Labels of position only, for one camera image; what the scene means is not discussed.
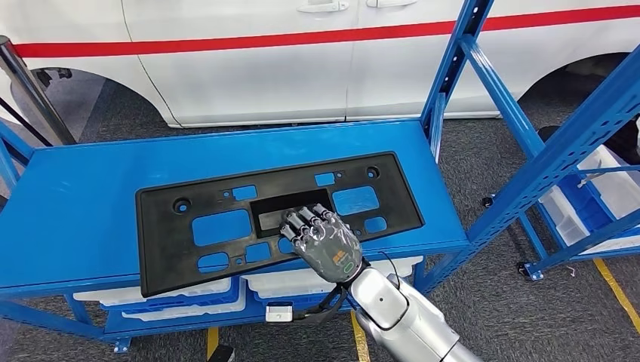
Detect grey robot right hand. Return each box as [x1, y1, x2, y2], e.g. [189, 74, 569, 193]
[279, 203, 365, 285]

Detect black plastic plate part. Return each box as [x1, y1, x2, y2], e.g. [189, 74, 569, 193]
[135, 152, 425, 299]

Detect blue wheeled shelf rack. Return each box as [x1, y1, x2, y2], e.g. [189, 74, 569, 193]
[515, 115, 640, 282]

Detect blue metal shelf rack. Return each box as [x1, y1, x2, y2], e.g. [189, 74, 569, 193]
[0, 0, 640, 354]

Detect white car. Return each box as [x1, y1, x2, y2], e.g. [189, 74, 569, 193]
[0, 0, 640, 130]

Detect black item in bin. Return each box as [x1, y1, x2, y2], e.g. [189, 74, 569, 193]
[599, 113, 640, 166]

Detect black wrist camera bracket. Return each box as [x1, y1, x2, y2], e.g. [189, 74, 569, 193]
[292, 284, 351, 324]

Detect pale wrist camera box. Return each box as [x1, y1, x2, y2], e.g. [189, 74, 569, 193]
[265, 305, 294, 324]

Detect chrome stanchion post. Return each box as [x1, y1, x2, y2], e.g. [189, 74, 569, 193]
[0, 35, 77, 147]

